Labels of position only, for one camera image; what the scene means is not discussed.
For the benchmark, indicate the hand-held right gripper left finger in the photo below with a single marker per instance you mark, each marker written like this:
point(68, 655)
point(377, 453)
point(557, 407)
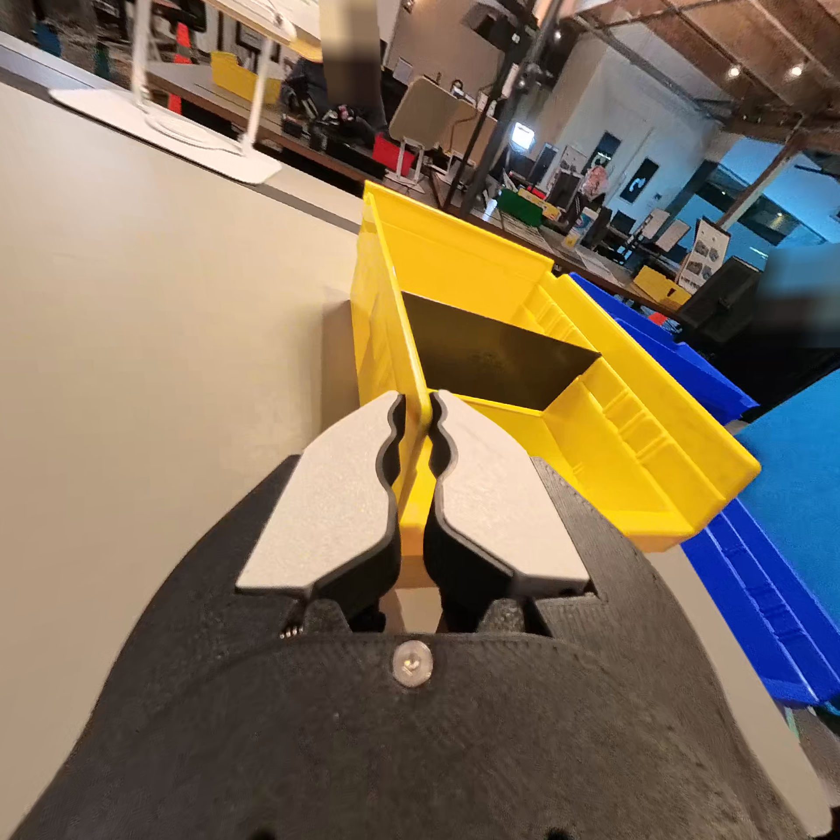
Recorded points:
point(321, 512)

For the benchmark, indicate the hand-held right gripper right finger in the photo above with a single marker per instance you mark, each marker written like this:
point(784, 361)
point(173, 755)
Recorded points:
point(512, 518)

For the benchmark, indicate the yellow plastic bin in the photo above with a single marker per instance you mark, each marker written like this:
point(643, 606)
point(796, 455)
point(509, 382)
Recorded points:
point(656, 426)

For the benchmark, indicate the black bin divider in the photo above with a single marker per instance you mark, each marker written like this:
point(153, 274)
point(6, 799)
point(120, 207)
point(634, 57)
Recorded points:
point(485, 354)

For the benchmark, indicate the blue plastic bin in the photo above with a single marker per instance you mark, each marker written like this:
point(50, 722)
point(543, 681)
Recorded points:
point(754, 590)

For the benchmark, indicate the small yellow bin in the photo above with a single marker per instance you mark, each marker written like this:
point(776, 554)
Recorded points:
point(659, 285)
point(236, 79)

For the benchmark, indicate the small green bin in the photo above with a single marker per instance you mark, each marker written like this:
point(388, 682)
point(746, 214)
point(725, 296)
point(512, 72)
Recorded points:
point(518, 210)

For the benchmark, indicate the poster board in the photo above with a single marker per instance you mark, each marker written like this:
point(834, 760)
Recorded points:
point(705, 253)

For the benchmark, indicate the small red bin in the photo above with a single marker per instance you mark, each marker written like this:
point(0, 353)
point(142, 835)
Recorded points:
point(390, 157)

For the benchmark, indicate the instruction sheet stand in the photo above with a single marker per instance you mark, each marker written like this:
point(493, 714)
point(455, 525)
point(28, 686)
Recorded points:
point(197, 141)

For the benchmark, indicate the beige board stand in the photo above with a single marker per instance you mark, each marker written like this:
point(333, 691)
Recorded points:
point(423, 111)

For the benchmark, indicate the orange traffic cone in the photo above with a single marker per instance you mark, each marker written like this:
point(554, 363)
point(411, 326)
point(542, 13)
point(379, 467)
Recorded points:
point(183, 46)

